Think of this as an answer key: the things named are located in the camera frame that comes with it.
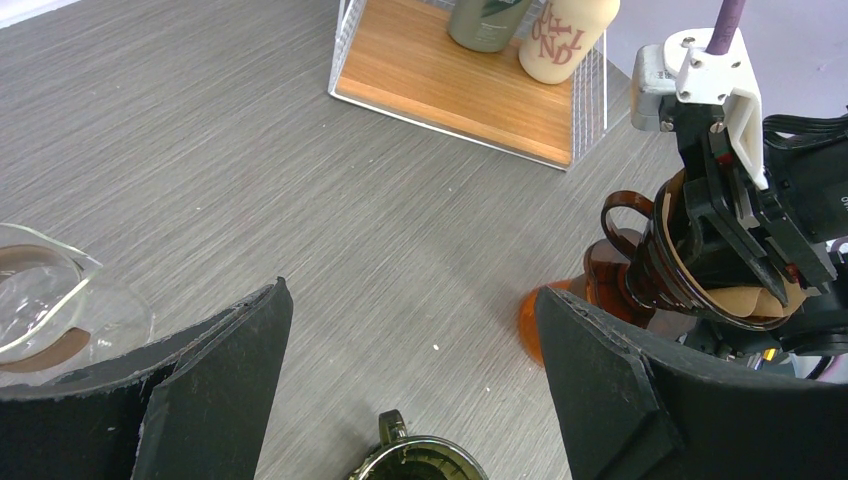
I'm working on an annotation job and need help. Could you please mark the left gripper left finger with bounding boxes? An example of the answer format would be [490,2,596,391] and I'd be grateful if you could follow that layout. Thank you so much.
[1,278,293,479]

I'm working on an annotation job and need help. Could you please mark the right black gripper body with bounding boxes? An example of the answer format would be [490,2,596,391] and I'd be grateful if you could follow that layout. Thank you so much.
[675,104,847,357]

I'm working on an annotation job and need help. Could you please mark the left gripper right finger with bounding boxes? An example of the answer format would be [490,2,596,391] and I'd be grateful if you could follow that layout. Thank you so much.
[544,290,847,479]

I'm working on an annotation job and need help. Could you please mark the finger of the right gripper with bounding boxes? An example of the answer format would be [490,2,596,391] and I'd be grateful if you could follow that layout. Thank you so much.
[682,177,789,308]

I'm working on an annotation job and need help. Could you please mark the amber brown coffee dripper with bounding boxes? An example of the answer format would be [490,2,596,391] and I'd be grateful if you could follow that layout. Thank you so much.
[584,181,789,331]

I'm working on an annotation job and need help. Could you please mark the brown paper coffee filter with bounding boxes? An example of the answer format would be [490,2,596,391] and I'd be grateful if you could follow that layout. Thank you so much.
[661,170,808,329]

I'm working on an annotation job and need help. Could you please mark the dark green coffee dripper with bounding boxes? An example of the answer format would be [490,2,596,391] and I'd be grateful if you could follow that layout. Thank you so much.
[348,409,488,480]

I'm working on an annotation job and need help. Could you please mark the orange glass carafe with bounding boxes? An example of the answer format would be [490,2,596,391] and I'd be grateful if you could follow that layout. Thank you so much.
[517,274,587,368]

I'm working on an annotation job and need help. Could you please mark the clear glass beaker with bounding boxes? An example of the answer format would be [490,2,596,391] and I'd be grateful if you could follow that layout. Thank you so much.
[1,223,154,387]

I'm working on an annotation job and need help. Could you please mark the cream lettered bottle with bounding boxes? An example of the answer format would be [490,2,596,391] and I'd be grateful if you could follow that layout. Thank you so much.
[519,0,621,85]

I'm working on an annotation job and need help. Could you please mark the grey green bottle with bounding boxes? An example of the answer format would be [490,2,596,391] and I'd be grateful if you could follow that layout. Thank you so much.
[447,0,533,53]

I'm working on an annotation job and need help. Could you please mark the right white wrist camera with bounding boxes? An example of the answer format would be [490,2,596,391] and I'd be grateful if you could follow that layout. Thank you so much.
[630,28,769,190]

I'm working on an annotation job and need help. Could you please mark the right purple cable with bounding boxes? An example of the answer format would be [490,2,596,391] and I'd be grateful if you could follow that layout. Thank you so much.
[704,0,748,57]

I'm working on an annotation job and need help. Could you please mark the white wire shelf rack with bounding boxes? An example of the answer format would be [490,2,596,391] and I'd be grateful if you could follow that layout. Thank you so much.
[328,1,616,171]

